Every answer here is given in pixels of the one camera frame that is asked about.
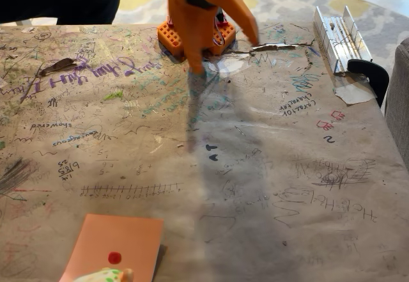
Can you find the scribbled brown paper cover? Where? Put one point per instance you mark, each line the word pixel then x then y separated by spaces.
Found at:
pixel 128 154

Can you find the grey yellow patterned rug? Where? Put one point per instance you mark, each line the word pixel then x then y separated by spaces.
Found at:
pixel 287 4

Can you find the orange grid robot base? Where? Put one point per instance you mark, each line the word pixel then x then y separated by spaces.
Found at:
pixel 169 37

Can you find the pink paper sheet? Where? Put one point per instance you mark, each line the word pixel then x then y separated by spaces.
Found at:
pixel 128 234

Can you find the cream plush toy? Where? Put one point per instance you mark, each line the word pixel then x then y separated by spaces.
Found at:
pixel 102 275

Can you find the white tape piece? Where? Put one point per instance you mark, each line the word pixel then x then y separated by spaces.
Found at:
pixel 358 95

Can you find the grey sofa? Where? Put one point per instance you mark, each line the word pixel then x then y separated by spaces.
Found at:
pixel 399 103

